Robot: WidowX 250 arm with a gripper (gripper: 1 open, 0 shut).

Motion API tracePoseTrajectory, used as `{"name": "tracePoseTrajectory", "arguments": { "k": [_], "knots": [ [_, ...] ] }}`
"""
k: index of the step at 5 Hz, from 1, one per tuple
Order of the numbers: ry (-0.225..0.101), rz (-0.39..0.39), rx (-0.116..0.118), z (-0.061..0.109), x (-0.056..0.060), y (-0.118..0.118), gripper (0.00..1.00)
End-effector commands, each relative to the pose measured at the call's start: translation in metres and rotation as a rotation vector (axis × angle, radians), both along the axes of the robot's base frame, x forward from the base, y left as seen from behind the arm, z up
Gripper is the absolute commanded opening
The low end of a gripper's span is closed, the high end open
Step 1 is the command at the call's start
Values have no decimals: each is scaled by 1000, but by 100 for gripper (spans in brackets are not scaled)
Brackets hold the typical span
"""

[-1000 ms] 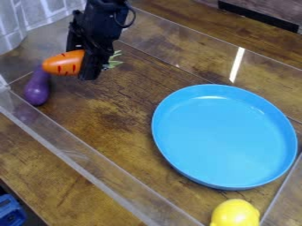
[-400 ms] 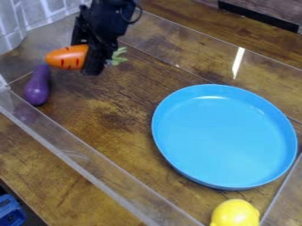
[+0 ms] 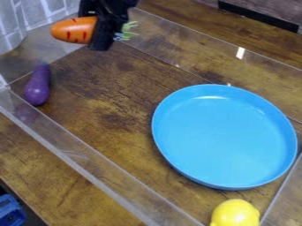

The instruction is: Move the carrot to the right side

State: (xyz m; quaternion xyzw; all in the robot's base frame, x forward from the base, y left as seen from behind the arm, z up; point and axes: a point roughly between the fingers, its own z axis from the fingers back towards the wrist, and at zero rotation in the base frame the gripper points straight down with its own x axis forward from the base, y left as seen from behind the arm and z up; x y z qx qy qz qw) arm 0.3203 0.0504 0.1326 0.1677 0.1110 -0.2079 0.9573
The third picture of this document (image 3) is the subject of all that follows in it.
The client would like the orange toy carrot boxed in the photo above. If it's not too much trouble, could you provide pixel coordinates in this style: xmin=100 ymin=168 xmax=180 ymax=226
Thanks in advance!
xmin=50 ymin=16 xmax=138 ymax=44

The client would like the blue round plate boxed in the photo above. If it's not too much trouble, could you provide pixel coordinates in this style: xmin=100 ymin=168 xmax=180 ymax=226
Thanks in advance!
xmin=152 ymin=85 xmax=297 ymax=191

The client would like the yellow toy object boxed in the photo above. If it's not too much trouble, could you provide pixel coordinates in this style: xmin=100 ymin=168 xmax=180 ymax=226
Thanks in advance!
xmin=210 ymin=199 xmax=260 ymax=226

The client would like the purple toy eggplant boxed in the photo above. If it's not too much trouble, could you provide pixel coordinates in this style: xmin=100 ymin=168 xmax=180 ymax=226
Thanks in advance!
xmin=25 ymin=63 xmax=53 ymax=106

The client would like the blue object at corner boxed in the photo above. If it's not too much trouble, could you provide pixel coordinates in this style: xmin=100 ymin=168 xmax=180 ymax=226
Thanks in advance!
xmin=0 ymin=194 xmax=27 ymax=226

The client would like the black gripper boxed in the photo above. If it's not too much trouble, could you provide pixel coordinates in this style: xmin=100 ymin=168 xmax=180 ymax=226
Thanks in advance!
xmin=78 ymin=0 xmax=140 ymax=51

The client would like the clear acrylic enclosure wall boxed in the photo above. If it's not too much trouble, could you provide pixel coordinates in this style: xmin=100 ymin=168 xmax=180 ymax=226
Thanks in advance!
xmin=0 ymin=1 xmax=302 ymax=226

